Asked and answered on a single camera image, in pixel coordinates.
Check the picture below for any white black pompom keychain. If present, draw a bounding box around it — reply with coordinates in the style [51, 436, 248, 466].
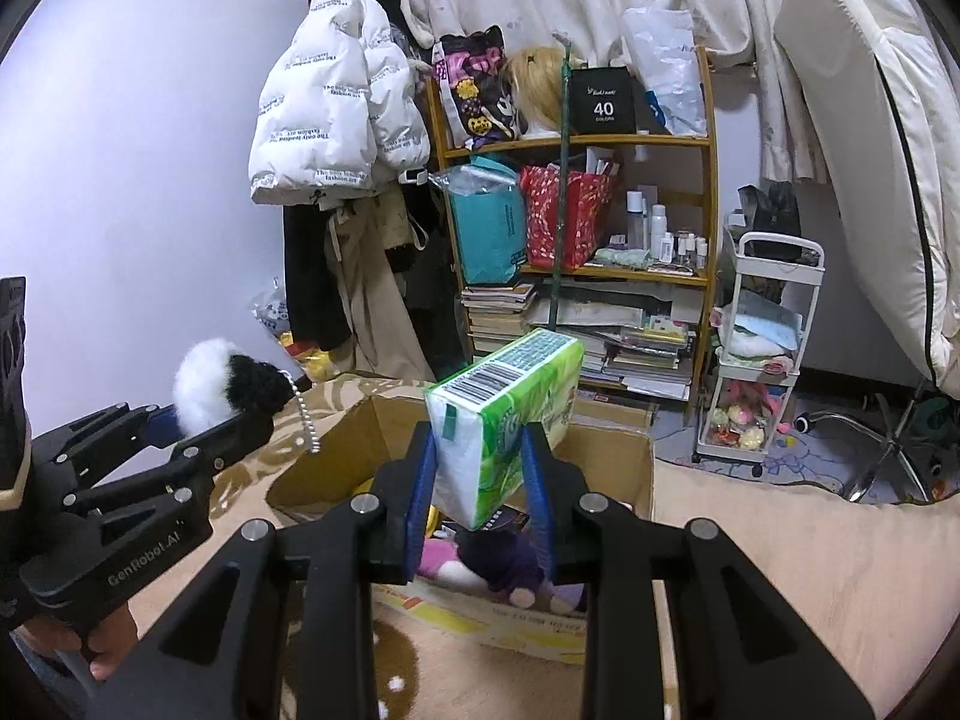
[172, 338, 320, 454]

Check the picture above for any green tissue pack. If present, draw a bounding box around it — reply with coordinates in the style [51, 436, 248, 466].
[425, 328, 584, 530]

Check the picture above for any person's left hand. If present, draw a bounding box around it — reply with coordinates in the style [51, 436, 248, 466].
[16, 605, 139, 681]

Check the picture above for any beige butterfly pattern blanket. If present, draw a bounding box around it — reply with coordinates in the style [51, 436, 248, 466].
[127, 374, 960, 720]

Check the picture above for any printed cardboard box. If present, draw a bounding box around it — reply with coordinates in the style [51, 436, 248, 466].
[263, 393, 659, 667]

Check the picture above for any bag of toys on floor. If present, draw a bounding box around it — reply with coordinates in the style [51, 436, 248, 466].
[249, 277, 338, 382]

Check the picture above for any black hanging garment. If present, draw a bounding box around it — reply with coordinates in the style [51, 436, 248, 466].
[283, 205, 352, 351]

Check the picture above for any purple plush doll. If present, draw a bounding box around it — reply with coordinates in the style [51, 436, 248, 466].
[418, 530, 586, 616]

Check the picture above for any beige hanging coat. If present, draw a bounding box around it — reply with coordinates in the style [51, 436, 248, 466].
[327, 199, 433, 382]

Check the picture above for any dark small box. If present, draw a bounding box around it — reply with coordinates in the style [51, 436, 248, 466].
[483, 505, 530, 533]

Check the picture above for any pile of magazines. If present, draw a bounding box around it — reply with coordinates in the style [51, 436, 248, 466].
[555, 283, 698, 401]

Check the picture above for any white rolling cart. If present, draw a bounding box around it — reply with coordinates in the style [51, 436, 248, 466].
[692, 232, 825, 478]

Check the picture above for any stack of books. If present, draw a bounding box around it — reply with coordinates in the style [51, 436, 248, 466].
[459, 281, 537, 356]

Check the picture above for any white puffer jacket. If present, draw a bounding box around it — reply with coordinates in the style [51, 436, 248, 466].
[247, 0, 431, 210]

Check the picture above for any teal paper bag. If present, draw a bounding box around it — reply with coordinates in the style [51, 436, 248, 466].
[430, 156, 527, 286]

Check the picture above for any wooden bookshelf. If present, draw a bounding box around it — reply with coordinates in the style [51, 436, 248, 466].
[427, 46, 719, 411]

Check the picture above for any white bottle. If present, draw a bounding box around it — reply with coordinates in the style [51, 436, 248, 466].
[649, 203, 672, 263]

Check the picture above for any red gift bag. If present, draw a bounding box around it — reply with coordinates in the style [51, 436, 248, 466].
[519, 166, 615, 273]

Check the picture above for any colourful patterned bag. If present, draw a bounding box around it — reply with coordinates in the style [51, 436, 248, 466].
[431, 25, 519, 151]

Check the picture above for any blonde wig head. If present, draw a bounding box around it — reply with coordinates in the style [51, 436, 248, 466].
[505, 46, 565, 138]

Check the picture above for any black box marked 40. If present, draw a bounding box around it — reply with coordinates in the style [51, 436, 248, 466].
[569, 67, 636, 135]

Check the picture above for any green pole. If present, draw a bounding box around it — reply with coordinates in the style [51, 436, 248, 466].
[547, 31, 571, 332]

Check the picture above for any white plastic bag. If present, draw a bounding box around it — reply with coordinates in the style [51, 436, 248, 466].
[622, 4, 708, 137]

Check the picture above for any white upright mattress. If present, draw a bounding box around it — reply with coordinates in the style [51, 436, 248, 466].
[775, 0, 958, 397]

